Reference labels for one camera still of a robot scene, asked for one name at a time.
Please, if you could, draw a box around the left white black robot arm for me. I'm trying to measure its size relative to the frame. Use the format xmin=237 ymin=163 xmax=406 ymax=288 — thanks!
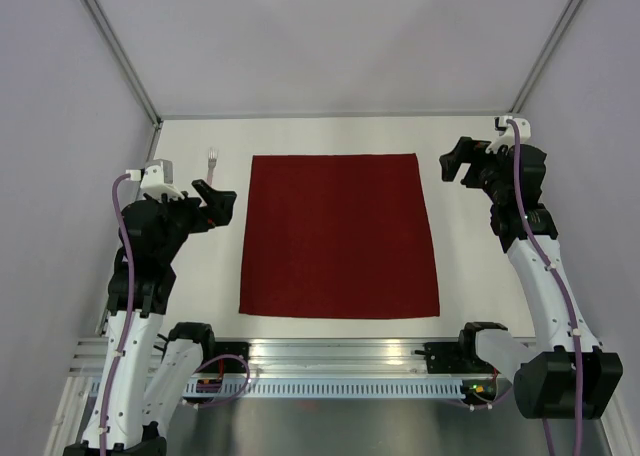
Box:
xmin=63 ymin=179 xmax=237 ymax=455

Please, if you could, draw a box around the white slotted cable duct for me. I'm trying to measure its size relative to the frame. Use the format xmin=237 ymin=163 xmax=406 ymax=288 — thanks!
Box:
xmin=89 ymin=379 xmax=496 ymax=400

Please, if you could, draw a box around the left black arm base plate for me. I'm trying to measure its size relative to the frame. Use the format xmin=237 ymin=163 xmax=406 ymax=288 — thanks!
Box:
xmin=214 ymin=341 xmax=250 ymax=375

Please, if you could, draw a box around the fork with pink handle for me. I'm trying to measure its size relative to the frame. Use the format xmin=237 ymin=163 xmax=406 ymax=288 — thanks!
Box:
xmin=206 ymin=147 xmax=218 ymax=186

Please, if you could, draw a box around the aluminium mounting rail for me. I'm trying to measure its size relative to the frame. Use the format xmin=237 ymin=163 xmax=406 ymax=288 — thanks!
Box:
xmin=69 ymin=336 xmax=541 ymax=377

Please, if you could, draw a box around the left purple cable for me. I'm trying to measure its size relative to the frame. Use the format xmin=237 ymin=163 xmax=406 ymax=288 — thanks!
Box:
xmin=97 ymin=173 xmax=251 ymax=456

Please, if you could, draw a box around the rear aluminium frame bar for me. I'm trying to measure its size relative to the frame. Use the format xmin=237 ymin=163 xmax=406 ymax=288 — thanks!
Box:
xmin=159 ymin=109 xmax=512 ymax=122

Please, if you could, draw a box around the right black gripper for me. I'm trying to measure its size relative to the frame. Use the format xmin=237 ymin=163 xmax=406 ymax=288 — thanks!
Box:
xmin=440 ymin=136 xmax=510 ymax=204

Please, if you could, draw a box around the dark red cloth napkin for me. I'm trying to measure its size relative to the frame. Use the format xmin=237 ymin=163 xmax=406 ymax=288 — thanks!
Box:
xmin=239 ymin=154 xmax=440 ymax=320

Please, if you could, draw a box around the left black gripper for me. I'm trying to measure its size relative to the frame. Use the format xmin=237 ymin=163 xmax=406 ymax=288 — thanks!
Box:
xmin=150 ymin=178 xmax=236 ymax=261

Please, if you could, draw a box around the right aluminium frame post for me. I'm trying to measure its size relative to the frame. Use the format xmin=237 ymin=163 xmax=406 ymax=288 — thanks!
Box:
xmin=509 ymin=0 xmax=586 ymax=113

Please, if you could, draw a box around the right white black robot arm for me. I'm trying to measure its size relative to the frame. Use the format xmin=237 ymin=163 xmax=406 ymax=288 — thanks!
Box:
xmin=439 ymin=137 xmax=623 ymax=420

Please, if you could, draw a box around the aluminium frame post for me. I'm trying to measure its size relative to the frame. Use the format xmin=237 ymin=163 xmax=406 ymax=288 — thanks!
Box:
xmin=80 ymin=0 xmax=162 ymax=128
xmin=509 ymin=0 xmax=586 ymax=113

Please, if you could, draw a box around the left aluminium frame post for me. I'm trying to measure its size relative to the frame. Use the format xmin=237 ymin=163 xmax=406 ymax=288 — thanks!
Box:
xmin=80 ymin=0 xmax=162 ymax=128

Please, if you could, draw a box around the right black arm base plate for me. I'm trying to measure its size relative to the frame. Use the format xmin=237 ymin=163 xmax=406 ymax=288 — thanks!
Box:
xmin=423 ymin=342 xmax=469 ymax=375

